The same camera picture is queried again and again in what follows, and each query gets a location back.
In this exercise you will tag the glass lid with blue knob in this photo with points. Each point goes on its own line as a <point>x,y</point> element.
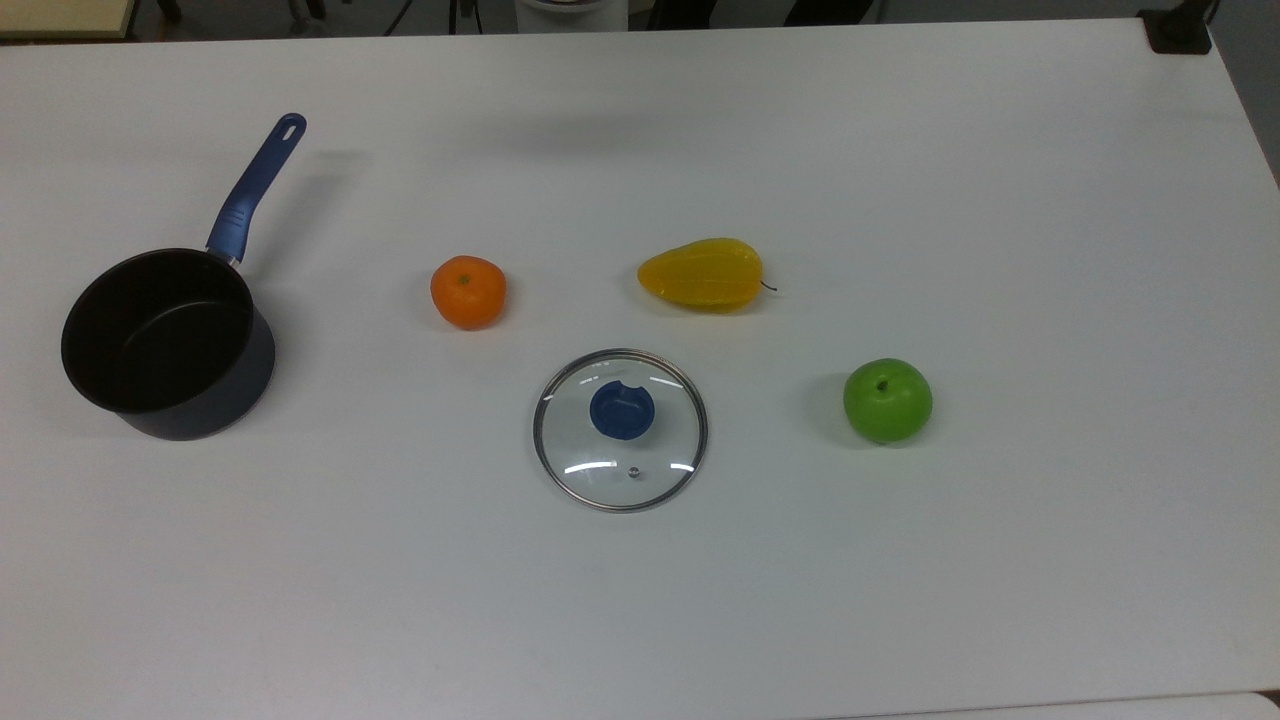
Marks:
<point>621,410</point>

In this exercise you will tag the yellow starfruit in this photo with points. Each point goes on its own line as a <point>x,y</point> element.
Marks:
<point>702,274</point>

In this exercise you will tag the orange mandarin fruit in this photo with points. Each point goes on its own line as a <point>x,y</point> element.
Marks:
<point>468,292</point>

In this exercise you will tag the green apple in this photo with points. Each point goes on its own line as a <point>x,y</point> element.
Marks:
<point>887,401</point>

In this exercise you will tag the beige desk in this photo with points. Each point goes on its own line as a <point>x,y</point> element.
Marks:
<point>60,15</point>

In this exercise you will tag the black table clamp mount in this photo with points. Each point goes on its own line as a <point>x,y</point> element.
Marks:
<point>1180,28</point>

